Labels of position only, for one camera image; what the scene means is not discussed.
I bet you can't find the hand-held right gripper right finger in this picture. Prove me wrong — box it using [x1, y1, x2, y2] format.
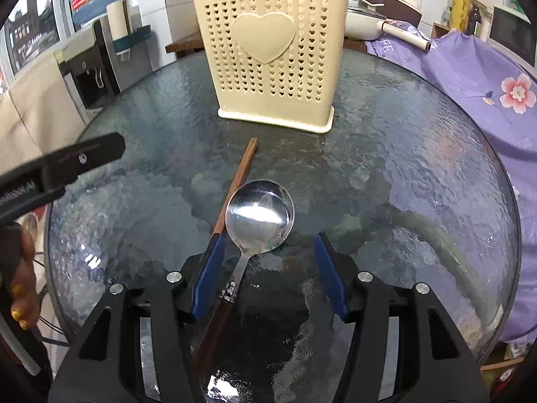
[314, 232, 491, 403]

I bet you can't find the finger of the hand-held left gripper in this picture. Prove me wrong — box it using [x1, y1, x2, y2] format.
[42, 131, 127, 196]

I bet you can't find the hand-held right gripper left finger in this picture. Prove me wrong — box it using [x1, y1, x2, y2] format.
[48, 233, 229, 403]

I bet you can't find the metal spoon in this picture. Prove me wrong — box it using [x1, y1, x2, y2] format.
[218, 180, 295, 303]

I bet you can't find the brown wooden chopstick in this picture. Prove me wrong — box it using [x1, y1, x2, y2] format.
[191, 138, 258, 387]

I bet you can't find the cream plastic utensil holder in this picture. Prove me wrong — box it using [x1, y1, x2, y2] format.
[189, 0, 355, 135]

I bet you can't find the person's left hand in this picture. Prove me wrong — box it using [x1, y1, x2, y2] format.
[10, 227, 40, 331]

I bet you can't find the grey water dispenser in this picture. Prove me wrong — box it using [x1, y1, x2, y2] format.
[54, 19, 122, 114]

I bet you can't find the teal cup holder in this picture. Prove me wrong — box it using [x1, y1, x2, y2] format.
[112, 25, 152, 53]

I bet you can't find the window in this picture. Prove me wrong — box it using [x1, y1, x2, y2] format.
[0, 0, 63, 80]

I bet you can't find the white paper cup tube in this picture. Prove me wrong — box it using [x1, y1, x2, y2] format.
[106, 0, 132, 36]

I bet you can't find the wooden counter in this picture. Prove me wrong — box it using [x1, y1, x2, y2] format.
[165, 31, 202, 57]

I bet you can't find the purple floral cloth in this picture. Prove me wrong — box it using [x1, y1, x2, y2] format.
[365, 29, 537, 345]

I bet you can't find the brown white rice cooker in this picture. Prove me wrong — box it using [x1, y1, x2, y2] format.
[358, 0, 422, 28]

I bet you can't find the dark glass bottle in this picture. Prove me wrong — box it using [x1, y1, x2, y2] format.
[470, 0, 487, 36]

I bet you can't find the yellow roll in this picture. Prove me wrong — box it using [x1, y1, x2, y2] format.
[451, 0, 468, 32]

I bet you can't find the white microwave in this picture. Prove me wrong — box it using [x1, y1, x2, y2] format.
[489, 4, 537, 65]

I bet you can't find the white pan with handle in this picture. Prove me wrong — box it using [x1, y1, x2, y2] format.
[344, 6, 433, 51]

